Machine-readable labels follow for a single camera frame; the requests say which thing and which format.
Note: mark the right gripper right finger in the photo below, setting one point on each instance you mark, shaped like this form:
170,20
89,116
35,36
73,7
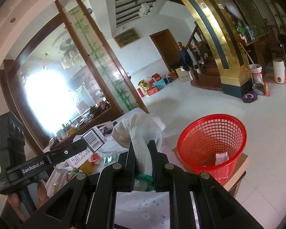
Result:
196,201

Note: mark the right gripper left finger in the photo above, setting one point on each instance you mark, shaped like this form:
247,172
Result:
88,201

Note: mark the red plastic mesh basket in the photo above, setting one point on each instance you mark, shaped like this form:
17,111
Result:
201,140

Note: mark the person left hand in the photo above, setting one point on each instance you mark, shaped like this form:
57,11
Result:
27,201

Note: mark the pink floral tablecloth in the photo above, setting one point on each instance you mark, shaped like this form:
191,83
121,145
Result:
138,209

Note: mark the brown cardboard box under basket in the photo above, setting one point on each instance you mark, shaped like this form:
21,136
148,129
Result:
231,185

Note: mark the wooden sideboard with clutter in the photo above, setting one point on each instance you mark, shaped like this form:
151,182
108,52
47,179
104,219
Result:
63,136

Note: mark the grey dustpan and broom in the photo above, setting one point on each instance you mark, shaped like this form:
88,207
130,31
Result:
259,86

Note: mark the red gift boxes pile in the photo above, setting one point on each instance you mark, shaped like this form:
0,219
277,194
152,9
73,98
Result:
153,85

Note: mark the cardboard box by stairs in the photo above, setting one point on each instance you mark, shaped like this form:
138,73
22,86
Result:
183,75

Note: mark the white plastic bucket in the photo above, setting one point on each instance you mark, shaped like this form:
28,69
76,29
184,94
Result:
256,73

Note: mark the dark jacket on railing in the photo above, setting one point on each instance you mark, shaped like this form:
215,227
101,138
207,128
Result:
185,60

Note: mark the white cylindrical stool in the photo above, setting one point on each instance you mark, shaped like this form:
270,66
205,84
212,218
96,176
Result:
279,71

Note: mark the wooden staircase railing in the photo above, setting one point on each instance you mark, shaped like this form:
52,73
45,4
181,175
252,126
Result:
200,53

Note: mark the brown wooden door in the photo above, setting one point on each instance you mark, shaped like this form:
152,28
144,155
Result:
167,48

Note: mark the framed landscape painting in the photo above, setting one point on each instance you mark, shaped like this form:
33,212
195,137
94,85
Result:
126,38

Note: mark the gold and black pillar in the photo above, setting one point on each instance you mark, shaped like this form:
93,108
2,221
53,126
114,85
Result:
227,25

